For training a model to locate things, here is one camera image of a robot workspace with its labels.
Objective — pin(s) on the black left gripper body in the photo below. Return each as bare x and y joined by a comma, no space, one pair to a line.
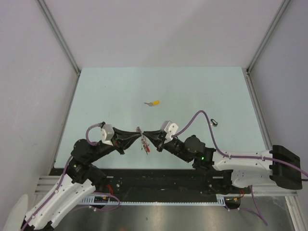
115,142

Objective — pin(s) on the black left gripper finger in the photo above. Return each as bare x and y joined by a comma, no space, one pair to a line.
129,142
120,134

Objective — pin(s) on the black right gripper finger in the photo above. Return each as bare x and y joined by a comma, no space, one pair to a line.
157,140
158,134

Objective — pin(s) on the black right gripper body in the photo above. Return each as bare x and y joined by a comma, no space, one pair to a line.
174,145

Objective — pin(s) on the red handled key organizer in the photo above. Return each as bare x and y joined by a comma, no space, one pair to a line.
144,142

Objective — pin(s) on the yellow tagged key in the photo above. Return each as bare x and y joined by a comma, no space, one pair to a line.
153,103

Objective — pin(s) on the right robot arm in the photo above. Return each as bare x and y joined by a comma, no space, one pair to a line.
240,170

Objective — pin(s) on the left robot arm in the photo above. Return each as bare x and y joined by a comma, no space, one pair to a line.
79,178

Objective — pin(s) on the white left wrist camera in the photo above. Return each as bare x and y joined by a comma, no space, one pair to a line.
107,133

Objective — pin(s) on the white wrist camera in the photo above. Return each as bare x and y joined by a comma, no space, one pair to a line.
170,129
107,133

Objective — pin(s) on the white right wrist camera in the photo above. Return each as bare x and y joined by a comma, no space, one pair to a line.
170,129

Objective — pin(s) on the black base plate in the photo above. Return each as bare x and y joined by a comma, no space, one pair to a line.
121,180

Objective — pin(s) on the right aluminium frame post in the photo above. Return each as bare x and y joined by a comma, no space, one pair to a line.
269,33

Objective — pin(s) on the aluminium frame post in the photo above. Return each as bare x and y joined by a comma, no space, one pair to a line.
269,33
58,35

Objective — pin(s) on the left aluminium frame post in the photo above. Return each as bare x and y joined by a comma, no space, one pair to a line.
58,35

